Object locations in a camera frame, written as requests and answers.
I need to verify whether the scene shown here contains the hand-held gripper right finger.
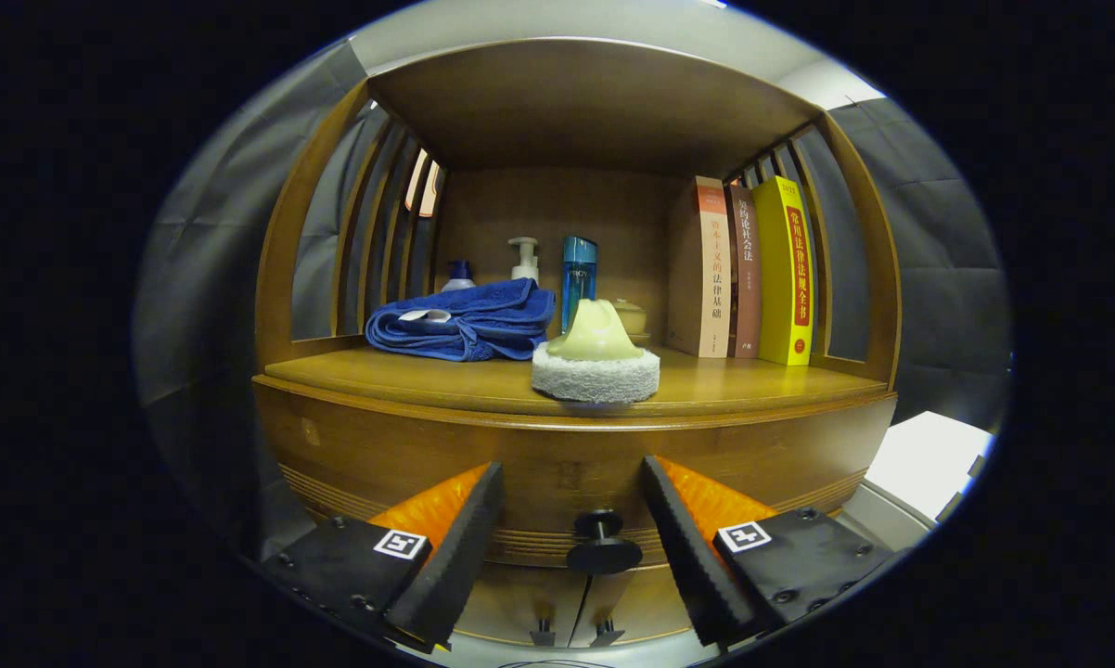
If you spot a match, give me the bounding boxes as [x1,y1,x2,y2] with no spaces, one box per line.
[641,455,895,648]

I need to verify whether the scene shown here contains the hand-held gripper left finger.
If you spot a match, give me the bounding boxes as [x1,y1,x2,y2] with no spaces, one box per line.
[261,461,506,653]

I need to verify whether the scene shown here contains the wooden drawer with black knob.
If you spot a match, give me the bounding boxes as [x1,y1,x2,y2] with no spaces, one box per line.
[253,380,897,576]

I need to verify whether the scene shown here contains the yellow-green scrub brush white pad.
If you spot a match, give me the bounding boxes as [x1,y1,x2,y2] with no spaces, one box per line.
[531,298,661,405]

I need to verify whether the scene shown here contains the wooden countertop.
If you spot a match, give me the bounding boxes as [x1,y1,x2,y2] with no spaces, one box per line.
[253,345,899,432]

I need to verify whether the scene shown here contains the wooden cabinet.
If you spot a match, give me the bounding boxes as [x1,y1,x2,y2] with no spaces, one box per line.
[253,37,902,650]

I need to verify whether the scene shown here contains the blue folded towel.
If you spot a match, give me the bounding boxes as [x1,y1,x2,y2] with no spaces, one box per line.
[364,277,558,363]

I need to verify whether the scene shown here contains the yellow lidded ceramic cup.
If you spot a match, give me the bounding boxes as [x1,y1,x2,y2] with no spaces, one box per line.
[610,298,652,347]

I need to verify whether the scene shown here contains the white table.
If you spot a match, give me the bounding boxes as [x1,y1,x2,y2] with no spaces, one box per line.
[840,411,996,553]

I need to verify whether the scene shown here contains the brown book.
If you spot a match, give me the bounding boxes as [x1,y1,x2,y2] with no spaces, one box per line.
[726,182,763,360]

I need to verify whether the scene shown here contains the orange and cream book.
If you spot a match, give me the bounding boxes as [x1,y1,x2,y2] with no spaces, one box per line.
[666,176,732,359]

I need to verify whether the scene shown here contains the white pump bottle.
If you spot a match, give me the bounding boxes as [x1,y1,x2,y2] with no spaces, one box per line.
[507,237,541,285]

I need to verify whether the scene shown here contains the tall blue glass bottle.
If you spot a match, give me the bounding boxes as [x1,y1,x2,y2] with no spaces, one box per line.
[560,235,599,335]

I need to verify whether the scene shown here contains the yellow book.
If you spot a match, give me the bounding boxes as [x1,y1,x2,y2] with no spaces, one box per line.
[752,175,814,366]

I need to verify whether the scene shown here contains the black backdrop cloth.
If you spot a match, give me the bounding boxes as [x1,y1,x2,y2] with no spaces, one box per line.
[135,42,1013,558]

